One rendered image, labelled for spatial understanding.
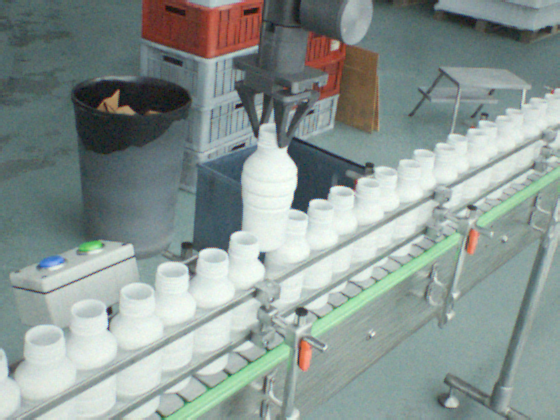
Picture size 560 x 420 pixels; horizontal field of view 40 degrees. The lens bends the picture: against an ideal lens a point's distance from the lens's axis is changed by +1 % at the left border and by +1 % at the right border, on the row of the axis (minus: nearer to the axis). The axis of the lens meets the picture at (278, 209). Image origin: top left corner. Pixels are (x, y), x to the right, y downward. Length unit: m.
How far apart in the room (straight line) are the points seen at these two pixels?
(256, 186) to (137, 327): 0.23
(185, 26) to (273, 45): 2.57
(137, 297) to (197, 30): 2.60
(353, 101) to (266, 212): 3.68
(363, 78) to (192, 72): 1.38
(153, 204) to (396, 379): 1.12
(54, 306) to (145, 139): 1.90
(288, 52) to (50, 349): 0.41
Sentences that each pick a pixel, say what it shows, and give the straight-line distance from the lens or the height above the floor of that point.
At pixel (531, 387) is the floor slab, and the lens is 2.83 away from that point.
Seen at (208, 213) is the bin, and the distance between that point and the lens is 1.71.
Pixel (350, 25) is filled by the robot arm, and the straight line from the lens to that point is 0.85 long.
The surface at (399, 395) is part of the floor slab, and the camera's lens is 2.62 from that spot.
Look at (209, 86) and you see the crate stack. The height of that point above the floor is 0.54.
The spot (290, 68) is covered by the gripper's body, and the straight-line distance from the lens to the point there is 0.90.
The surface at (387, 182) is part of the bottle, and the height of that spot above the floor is 1.15.
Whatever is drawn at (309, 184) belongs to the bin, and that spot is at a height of 0.84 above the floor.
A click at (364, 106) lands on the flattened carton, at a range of 4.60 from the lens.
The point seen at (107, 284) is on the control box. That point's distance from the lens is 1.02.
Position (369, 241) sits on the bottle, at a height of 1.08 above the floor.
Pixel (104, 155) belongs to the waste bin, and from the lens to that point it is 2.89.
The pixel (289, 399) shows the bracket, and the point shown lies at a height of 0.97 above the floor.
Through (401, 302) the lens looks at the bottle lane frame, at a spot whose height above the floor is 0.93.
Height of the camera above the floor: 1.65
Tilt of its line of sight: 27 degrees down
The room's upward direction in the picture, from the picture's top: 7 degrees clockwise
